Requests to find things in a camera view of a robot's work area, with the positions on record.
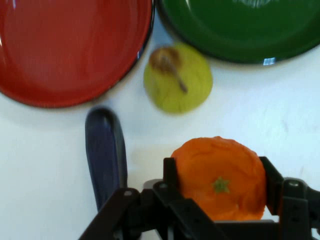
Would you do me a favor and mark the dark blue elongated toy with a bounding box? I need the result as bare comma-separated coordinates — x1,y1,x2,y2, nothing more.
84,106,129,211

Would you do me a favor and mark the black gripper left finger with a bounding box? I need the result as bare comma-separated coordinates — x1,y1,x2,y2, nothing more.
78,156,226,240

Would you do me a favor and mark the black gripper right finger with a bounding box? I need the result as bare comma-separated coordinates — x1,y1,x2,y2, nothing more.
259,156,320,240

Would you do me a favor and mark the red plate with dark rim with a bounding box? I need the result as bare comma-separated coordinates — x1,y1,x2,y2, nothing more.
0,0,155,109

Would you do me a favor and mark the yellow-green toy pear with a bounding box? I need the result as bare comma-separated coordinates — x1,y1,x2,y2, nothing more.
143,42,214,115

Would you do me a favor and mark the orange toy fruit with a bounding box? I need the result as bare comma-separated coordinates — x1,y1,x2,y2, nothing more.
170,136,267,222

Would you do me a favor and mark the green plate with dark rim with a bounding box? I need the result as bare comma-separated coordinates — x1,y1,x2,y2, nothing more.
156,0,320,65

